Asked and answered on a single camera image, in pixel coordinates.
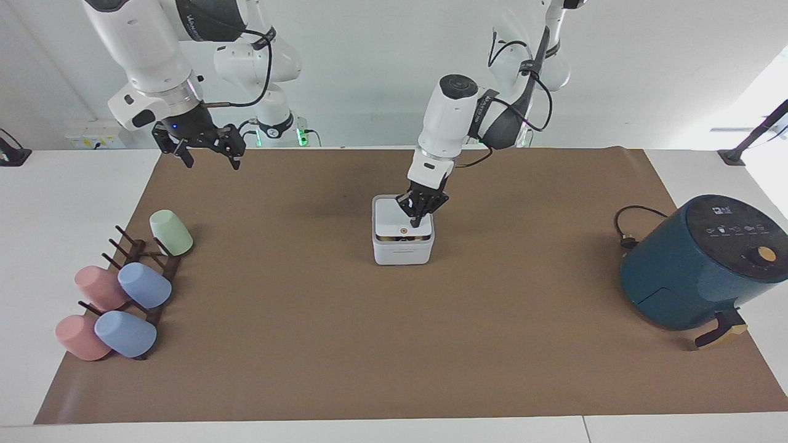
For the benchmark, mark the black stand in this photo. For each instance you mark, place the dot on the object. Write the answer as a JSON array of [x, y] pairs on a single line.
[[748, 138], [13, 155]]

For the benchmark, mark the blue cup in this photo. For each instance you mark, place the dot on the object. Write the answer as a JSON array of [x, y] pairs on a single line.
[[126, 334], [144, 285]]

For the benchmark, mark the dark teal air fryer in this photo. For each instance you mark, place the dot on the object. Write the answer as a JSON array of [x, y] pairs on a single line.
[[695, 271]]

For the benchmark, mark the pink cup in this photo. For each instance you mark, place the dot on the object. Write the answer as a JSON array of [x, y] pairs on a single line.
[[77, 338], [98, 288]]

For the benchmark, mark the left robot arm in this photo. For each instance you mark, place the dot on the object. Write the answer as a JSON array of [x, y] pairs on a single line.
[[452, 117]]

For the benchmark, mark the light green cup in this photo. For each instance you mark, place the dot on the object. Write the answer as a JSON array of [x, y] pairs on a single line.
[[172, 234]]

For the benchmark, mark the white power strip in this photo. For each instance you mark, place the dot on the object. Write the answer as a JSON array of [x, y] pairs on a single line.
[[95, 138]]

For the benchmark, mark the dark brown cup rack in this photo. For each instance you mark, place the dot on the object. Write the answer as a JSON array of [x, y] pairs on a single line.
[[165, 271]]

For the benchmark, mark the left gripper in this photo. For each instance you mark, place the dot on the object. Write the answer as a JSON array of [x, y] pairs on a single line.
[[427, 192]]

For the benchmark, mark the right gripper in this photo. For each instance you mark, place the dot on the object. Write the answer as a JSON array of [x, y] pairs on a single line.
[[191, 126]]

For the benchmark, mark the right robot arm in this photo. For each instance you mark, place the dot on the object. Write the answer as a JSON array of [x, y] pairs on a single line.
[[144, 49]]

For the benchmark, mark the white square toaster box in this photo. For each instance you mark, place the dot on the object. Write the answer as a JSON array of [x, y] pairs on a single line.
[[394, 243]]

